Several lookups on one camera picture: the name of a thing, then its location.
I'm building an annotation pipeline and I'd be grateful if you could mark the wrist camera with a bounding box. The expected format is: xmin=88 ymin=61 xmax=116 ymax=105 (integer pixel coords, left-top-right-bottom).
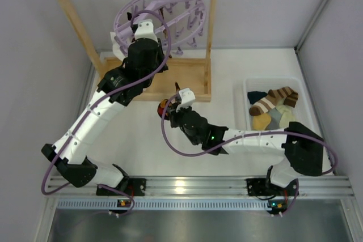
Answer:
xmin=176 ymin=88 xmax=196 ymax=112
xmin=132 ymin=19 xmax=158 ymax=43

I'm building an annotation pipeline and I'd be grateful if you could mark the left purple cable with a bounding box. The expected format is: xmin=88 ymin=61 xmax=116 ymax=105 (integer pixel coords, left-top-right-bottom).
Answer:
xmin=41 ymin=9 xmax=171 ymax=216

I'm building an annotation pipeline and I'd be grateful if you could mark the pale yellow sock in basket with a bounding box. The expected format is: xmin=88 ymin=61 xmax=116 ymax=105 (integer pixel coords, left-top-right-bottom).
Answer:
xmin=276 ymin=104 xmax=296 ymax=128

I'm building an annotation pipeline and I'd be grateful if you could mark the white sock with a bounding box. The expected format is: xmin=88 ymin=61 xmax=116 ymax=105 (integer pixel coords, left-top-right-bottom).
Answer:
xmin=110 ymin=32 xmax=127 ymax=61

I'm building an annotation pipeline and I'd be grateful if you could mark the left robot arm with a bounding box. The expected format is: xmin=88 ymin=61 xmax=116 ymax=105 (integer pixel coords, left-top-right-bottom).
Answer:
xmin=41 ymin=38 xmax=167 ymax=188

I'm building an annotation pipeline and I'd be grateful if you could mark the navy sock in basket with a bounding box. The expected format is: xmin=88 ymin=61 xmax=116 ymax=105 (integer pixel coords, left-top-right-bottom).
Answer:
xmin=247 ymin=91 xmax=268 ymax=105

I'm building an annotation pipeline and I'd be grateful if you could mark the white slotted cable duct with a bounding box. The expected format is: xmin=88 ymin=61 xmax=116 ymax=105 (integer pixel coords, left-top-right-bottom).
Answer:
xmin=57 ymin=198 xmax=286 ymax=211

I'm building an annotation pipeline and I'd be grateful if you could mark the brown striped sock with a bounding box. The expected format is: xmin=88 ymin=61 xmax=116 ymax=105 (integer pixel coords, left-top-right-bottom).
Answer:
xmin=249 ymin=86 xmax=299 ymax=116

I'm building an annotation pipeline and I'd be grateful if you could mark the purple round clip hanger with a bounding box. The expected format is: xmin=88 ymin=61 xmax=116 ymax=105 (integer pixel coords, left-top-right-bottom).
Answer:
xmin=112 ymin=0 xmax=207 ymax=56

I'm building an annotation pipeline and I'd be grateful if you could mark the mustard yellow sock in basket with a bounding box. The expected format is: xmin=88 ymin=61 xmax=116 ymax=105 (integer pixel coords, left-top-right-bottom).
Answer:
xmin=252 ymin=113 xmax=272 ymax=131

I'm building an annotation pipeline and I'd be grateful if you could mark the white plastic basket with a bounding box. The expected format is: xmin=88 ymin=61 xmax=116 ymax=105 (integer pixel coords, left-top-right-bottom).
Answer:
xmin=243 ymin=77 xmax=309 ymax=130

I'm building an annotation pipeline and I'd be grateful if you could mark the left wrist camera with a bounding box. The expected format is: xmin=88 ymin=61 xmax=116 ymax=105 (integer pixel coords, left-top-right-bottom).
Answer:
xmin=132 ymin=19 xmax=158 ymax=43

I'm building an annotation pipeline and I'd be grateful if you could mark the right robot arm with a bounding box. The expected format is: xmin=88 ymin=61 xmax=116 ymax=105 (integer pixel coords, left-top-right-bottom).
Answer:
xmin=157 ymin=101 xmax=324 ymax=195

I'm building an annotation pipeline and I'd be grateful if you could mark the wooden hanger rack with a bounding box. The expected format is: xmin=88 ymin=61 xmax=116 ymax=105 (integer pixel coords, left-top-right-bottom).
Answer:
xmin=58 ymin=0 xmax=216 ymax=102

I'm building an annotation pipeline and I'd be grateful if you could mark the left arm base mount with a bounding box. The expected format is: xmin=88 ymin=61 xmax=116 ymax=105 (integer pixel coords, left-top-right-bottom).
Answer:
xmin=96 ymin=177 xmax=147 ymax=216

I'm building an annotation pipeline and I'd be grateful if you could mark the aluminium mounting rail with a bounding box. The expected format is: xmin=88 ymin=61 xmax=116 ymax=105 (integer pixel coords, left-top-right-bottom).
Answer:
xmin=45 ymin=175 xmax=355 ymax=198

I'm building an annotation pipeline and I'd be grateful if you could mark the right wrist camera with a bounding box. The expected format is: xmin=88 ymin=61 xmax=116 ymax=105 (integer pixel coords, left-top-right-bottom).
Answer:
xmin=176 ymin=88 xmax=196 ymax=112

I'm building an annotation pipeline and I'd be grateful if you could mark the argyle sock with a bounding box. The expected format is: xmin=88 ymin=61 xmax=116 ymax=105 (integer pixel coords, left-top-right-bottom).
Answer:
xmin=157 ymin=82 xmax=180 ymax=121
xmin=159 ymin=7 xmax=168 ymax=39

